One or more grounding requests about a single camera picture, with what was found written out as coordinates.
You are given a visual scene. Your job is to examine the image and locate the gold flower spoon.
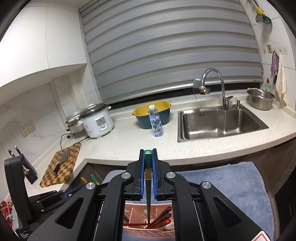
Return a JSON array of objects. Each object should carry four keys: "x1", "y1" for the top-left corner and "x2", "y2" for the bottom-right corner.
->
[{"x1": 80, "y1": 177, "x2": 88, "y2": 185}]

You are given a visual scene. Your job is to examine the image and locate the green chopstick gold band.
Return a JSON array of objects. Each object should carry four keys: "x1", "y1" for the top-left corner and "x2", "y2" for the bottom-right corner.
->
[{"x1": 144, "y1": 150, "x2": 152, "y2": 222}]

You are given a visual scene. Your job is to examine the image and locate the green chopstick plain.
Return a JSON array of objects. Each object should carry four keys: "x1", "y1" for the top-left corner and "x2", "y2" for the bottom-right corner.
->
[{"x1": 90, "y1": 174, "x2": 100, "y2": 185}]

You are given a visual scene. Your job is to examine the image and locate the dark red chopstick silver band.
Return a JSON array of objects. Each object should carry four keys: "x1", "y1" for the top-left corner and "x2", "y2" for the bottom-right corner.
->
[{"x1": 146, "y1": 206, "x2": 172, "y2": 229}]

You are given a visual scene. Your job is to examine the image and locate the chrome kitchen faucet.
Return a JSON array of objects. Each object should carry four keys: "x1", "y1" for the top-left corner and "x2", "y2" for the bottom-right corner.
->
[{"x1": 193, "y1": 68, "x2": 233, "y2": 111}]

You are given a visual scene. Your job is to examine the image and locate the hanging kitchen utensils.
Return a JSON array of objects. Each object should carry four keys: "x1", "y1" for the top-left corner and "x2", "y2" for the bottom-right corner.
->
[{"x1": 248, "y1": 0, "x2": 272, "y2": 25}]

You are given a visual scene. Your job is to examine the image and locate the checkered wooden cutting board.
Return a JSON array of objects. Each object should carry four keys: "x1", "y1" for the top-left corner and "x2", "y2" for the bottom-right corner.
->
[{"x1": 39, "y1": 143, "x2": 82, "y2": 188}]

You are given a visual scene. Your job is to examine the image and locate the cleaver knife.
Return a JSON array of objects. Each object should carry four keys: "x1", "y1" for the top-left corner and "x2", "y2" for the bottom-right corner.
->
[{"x1": 53, "y1": 150, "x2": 71, "y2": 175}]

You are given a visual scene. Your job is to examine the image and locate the black knife block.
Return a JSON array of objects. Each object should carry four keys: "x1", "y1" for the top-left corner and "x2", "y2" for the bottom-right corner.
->
[{"x1": 14, "y1": 145, "x2": 38, "y2": 184}]

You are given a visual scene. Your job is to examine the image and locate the pink perforated utensil holder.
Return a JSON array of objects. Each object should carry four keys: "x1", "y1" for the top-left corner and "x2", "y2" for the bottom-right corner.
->
[{"x1": 123, "y1": 203, "x2": 175, "y2": 239}]

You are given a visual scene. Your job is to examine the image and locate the clear water bottle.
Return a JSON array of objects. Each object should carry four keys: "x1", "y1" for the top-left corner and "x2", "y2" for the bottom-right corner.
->
[{"x1": 149, "y1": 104, "x2": 164, "y2": 137}]

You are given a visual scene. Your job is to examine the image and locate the yellow and teal colander basin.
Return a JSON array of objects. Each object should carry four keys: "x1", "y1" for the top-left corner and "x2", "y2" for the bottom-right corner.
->
[{"x1": 131, "y1": 100, "x2": 173, "y2": 129}]

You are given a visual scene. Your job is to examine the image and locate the stacked steel steamer pots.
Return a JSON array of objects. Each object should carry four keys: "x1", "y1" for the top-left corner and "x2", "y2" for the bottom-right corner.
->
[{"x1": 65, "y1": 111, "x2": 84, "y2": 134}]

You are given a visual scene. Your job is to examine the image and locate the stainless steel sink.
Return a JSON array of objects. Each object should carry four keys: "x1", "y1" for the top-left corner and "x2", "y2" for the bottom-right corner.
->
[{"x1": 178, "y1": 105, "x2": 268, "y2": 143}]

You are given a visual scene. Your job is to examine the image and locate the white rice cooker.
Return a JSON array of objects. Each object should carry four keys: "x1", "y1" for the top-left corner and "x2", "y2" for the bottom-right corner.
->
[{"x1": 80, "y1": 103, "x2": 114, "y2": 138}]

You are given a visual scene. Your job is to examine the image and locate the blue-grey fleece mat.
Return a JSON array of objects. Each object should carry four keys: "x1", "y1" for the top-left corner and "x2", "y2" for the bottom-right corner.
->
[{"x1": 101, "y1": 161, "x2": 275, "y2": 241}]

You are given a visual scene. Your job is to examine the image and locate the sink soap dispenser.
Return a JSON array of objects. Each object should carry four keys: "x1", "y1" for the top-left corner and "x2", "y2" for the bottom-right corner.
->
[{"x1": 236, "y1": 99, "x2": 240, "y2": 109}]

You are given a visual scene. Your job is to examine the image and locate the stainless steel bowl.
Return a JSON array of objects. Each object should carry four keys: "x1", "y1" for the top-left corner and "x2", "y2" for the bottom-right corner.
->
[{"x1": 247, "y1": 88, "x2": 275, "y2": 110}]

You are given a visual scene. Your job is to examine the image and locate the green dish soap bottle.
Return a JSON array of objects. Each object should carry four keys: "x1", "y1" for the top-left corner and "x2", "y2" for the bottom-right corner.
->
[{"x1": 265, "y1": 78, "x2": 273, "y2": 93}]

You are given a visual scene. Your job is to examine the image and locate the white upper cabinet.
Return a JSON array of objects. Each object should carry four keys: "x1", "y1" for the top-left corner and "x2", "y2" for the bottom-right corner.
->
[{"x1": 0, "y1": 5, "x2": 88, "y2": 88}]

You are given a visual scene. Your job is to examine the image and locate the cream hanging towel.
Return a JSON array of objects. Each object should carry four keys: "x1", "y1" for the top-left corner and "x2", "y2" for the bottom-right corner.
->
[{"x1": 275, "y1": 51, "x2": 287, "y2": 108}]

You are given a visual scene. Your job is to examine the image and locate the purple hanging cloth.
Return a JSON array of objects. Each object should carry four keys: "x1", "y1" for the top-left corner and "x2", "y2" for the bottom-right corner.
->
[{"x1": 270, "y1": 51, "x2": 280, "y2": 85}]

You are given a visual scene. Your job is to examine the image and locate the black power cable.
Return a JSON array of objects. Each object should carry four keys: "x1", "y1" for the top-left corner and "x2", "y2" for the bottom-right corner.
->
[{"x1": 60, "y1": 133, "x2": 91, "y2": 150}]

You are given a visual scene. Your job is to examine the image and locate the wall power socket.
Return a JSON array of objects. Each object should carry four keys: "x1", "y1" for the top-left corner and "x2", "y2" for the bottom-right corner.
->
[{"x1": 20, "y1": 121, "x2": 36, "y2": 138}]

